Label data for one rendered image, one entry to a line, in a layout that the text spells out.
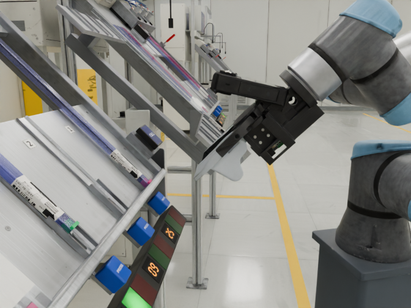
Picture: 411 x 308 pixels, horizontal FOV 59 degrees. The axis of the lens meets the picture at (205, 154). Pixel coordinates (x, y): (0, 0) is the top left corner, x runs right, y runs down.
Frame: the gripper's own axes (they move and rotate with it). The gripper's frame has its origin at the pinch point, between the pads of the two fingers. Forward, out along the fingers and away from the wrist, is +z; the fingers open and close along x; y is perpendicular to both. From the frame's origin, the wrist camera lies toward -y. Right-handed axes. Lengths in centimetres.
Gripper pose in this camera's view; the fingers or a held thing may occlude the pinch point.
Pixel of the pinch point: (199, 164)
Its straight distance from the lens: 59.6
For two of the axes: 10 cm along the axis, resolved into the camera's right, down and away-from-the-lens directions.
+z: -7.0, 6.7, 2.4
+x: 1.1, -2.3, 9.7
